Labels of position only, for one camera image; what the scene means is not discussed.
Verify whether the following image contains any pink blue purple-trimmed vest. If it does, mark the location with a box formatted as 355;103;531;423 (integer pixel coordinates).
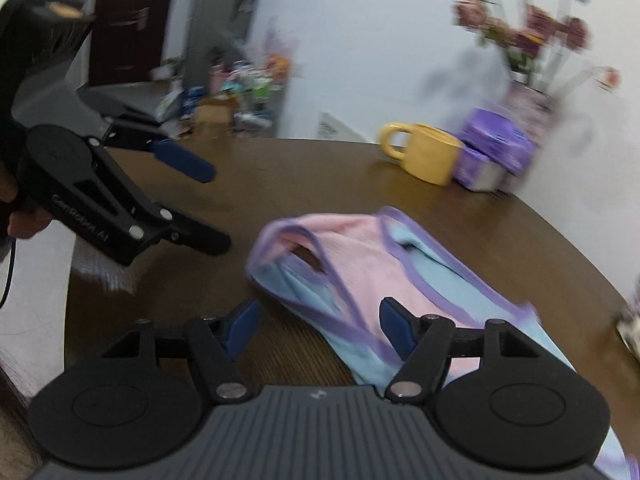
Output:
247;206;631;480

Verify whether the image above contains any purple tissue pack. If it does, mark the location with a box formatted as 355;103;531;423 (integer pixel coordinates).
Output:
452;145;516;192
457;107;538;173

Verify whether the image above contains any dark wooden door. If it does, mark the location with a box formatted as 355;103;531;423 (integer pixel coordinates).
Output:
90;0;181;86

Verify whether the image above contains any household clutter pile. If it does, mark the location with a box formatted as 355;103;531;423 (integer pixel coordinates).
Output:
150;55;292;137

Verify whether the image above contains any person's left hand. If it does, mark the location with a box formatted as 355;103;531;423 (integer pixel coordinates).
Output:
0;167;53;240

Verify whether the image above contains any yellow mug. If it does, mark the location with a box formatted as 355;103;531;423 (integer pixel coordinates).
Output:
376;121;463;186

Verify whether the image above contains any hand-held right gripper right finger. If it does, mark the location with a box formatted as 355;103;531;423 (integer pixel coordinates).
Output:
379;297;543;403

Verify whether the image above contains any cream flower-print folded garment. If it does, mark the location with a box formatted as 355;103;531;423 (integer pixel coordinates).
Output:
617;275;640;361

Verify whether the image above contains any dried rose bouquet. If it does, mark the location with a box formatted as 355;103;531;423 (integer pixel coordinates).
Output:
427;0;623;93

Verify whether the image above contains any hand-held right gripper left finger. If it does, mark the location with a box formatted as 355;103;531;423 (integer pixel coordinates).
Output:
102;299;261;403

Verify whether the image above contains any vase of dried roses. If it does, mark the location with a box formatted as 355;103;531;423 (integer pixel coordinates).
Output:
500;82;556;161

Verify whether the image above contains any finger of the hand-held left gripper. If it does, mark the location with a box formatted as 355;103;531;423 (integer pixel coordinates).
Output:
100;115;217;183
50;152;232;266

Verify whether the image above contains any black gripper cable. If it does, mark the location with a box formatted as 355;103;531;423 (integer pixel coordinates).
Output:
0;237;18;307

